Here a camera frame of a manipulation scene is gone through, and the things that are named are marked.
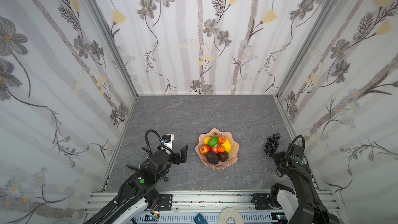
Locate dark fake grape bunch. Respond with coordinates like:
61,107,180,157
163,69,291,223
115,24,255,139
264,133,280,157

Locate red yellow fake peach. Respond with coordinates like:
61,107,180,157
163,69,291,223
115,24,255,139
200,145,210,156

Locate yellow fake lemon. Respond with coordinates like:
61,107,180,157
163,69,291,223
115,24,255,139
222,138,232,152
203,136,211,145

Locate dark fake avocado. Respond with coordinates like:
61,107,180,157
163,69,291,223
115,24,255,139
205,151,219,165

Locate green fake lime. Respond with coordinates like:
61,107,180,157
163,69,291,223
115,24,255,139
207,136,218,147

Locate pink scalloped fruit bowl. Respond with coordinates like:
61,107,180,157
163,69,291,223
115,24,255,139
195,128,240,170

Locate dark brown round fruit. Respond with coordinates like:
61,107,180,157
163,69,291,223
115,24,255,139
217,151,229,162

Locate small orange tangerine with stem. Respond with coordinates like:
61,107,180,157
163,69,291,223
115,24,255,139
218,135,227,144

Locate magenta fake dragon fruit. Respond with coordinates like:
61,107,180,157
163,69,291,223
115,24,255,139
211,146,219,154

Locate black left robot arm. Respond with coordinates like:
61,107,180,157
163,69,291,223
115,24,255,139
85,145,189,224

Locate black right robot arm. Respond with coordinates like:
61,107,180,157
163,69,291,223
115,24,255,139
268,144,342,224

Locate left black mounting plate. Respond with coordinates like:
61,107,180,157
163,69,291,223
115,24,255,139
147,194,173,211

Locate black mounting plate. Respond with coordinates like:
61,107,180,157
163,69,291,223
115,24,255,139
251,193,281,210
147,194,173,211

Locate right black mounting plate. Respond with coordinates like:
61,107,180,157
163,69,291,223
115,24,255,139
251,193,281,210

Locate white tape roll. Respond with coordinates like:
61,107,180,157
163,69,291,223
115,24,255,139
218,207,244,224

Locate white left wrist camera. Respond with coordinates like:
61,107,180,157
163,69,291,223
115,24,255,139
162,134,174,151

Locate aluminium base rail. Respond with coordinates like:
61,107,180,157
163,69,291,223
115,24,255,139
81,189,346,224

